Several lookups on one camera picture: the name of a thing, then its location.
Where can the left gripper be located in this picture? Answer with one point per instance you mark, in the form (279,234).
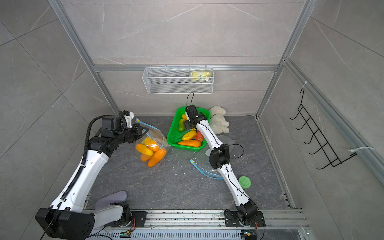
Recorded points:
(135,128)

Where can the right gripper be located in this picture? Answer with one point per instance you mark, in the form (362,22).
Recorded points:
(188,127)

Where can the yellow orange mango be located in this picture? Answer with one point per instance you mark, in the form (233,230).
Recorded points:
(143,149)

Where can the clear zip-top bag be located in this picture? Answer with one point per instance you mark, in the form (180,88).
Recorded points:
(154,139)
(201,162)

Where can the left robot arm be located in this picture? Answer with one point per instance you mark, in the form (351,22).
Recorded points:
(64,218)

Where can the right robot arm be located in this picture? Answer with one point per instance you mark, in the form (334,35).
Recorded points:
(219,159)

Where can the red mango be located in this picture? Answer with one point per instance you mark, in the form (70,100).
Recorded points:
(199,137)

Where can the orange mango at basket front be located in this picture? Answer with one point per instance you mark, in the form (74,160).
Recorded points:
(190,143)

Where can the white plush toy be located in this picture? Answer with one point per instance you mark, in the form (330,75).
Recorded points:
(218,122)

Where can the grey purple cloth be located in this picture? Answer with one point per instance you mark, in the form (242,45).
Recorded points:
(118,198)

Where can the green round disc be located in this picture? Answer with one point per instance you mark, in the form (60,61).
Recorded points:
(245,182)

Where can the yellow sponge in wire basket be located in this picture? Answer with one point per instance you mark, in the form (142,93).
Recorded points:
(201,75)

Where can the white wire wall basket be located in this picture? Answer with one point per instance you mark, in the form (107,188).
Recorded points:
(176,80)

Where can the metal base rail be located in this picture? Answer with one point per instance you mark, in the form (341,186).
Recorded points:
(205,225)

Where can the black wall hook rack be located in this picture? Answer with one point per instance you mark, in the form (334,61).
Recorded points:
(318,137)

